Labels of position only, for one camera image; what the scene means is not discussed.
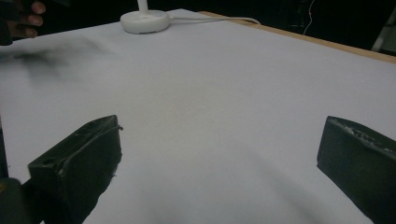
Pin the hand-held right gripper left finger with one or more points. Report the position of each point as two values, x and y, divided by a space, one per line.
81 165

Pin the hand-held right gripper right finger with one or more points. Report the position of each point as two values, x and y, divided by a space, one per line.
358 158

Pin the white metal stand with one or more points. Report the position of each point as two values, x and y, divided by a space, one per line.
384 32

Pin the white round lamp base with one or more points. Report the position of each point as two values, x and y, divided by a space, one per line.
145 19

